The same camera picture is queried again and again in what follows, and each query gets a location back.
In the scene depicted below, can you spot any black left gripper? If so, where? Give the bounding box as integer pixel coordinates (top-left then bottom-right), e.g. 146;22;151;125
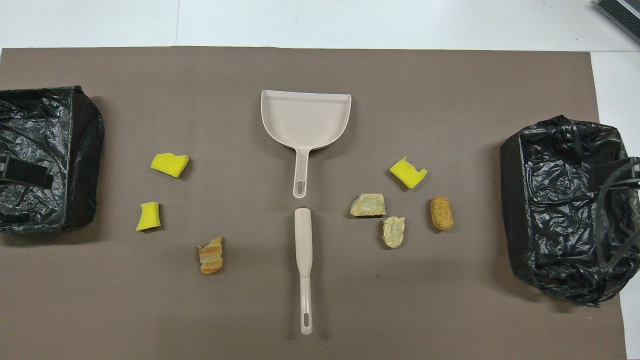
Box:
0;156;54;190

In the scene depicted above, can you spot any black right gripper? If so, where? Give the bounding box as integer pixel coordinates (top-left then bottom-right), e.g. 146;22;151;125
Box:
590;157;640;192

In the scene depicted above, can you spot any small yellow sponge chunk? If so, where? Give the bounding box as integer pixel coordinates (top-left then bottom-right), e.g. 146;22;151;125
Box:
135;201;162;232

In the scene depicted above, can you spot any large yellow sponge chunk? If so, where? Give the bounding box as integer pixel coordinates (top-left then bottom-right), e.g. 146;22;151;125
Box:
150;152;190;179

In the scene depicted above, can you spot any brown oval sponge scrap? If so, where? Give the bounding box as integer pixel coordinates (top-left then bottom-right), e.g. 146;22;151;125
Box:
430;196;455;232

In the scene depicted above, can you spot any orange striped sponge scrap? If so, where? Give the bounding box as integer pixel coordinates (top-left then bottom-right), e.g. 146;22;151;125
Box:
198;236;224;275

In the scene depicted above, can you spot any notched yellow sponge chunk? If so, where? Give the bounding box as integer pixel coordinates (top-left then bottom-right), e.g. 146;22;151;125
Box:
389;156;428;190

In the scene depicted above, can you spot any cream sponge scrap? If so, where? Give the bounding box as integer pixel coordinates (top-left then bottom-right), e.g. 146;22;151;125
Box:
382;216;406;249

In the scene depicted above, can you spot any pale greenish sponge scrap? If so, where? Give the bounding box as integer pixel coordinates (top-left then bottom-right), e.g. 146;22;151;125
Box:
350;193;387;218

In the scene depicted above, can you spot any beige hand brush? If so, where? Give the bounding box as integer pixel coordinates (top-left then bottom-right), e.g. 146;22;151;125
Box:
293;207;314;336

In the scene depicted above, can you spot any beige plastic dustpan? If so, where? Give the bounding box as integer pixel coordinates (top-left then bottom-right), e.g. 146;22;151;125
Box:
260;89;352;199

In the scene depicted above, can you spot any black bag lined bin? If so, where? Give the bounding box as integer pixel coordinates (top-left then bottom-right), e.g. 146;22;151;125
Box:
0;85;106;234
500;114;640;307

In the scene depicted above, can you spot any dark grey ribbed device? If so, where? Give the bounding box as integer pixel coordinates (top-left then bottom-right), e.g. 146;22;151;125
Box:
594;0;640;45

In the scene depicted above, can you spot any brown paper table mat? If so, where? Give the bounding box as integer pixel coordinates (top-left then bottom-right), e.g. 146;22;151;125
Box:
0;46;628;360

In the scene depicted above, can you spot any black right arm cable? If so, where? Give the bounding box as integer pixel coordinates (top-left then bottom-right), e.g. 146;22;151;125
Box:
594;159;640;275

